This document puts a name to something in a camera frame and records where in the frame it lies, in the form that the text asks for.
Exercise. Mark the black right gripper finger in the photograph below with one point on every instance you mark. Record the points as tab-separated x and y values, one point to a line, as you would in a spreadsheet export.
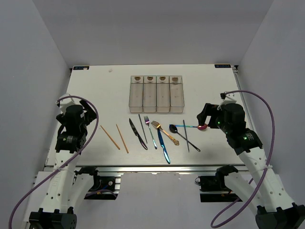
216	116
208	110

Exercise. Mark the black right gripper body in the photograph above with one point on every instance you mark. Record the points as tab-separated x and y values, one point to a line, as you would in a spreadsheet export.
224	127

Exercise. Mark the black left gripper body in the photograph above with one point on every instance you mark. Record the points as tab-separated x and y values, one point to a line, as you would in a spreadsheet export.
89	115

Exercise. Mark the grey metal chopstick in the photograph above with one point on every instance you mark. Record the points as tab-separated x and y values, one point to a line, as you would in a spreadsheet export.
186	137
142	128

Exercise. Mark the wooden chopstick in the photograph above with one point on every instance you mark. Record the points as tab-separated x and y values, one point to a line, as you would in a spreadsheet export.
117	146
123	141

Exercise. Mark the black spoon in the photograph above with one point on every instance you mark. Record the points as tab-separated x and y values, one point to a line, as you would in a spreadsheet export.
174	130

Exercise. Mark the gold fork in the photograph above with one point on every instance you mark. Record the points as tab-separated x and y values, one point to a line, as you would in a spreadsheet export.
158	126

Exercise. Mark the blue knife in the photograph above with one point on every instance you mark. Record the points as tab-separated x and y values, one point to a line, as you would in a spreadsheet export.
163	146

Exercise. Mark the black iridescent knife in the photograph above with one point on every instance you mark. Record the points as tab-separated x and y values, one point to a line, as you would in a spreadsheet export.
137	135

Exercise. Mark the iridescent fork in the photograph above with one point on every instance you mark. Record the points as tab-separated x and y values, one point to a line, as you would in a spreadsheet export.
147	122

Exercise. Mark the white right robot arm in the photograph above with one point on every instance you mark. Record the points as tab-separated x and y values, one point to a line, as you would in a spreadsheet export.
272	207

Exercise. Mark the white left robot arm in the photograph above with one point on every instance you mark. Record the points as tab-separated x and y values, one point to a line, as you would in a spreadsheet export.
67	187

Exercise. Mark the iridescent rainbow spoon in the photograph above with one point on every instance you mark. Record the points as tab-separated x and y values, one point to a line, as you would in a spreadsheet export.
199	127

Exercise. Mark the right table corner label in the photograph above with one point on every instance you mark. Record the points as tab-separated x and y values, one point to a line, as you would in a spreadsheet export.
222	66

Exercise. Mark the table corner label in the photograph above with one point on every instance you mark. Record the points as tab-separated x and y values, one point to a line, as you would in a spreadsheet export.
222	66
76	68

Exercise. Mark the left table corner label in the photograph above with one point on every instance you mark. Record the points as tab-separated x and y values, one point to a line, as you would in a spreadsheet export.
76	68

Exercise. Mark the clear container far left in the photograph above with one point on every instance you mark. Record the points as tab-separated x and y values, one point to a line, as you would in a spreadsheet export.
136	94

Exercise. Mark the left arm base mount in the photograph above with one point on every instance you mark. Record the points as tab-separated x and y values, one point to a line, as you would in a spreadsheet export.
103	186

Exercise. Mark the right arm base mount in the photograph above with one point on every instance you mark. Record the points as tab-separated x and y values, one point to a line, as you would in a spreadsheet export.
210	191

